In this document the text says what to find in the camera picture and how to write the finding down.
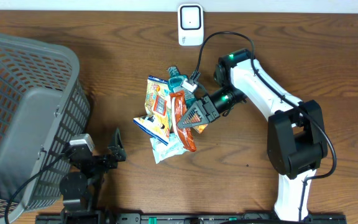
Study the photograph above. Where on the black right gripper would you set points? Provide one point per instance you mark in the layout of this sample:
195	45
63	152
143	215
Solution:
202	107

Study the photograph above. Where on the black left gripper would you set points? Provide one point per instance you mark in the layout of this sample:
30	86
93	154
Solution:
119	153

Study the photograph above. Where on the small orange snack pack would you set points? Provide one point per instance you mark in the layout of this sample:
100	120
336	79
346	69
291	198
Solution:
200	128

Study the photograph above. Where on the orange chocolate bar wrapper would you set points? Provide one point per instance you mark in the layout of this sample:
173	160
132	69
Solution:
182	132

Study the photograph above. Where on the blue mouthwash bottle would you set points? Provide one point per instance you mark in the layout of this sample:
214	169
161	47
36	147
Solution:
174	84

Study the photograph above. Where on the mint green wipes pack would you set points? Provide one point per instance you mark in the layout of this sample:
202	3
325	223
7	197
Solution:
162	151

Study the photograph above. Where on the yellow snack chip bag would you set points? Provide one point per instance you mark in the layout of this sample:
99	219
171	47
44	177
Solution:
158	120

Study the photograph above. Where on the grey plastic mesh basket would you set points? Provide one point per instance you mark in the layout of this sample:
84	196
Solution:
42	106

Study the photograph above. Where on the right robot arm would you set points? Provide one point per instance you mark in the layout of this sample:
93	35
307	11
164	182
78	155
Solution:
295	144

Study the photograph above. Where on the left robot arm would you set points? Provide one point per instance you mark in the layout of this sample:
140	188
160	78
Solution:
80	189

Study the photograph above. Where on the white barcode scanner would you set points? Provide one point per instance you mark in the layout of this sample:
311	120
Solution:
190	24

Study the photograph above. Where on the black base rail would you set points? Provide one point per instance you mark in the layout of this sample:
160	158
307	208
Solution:
136	218

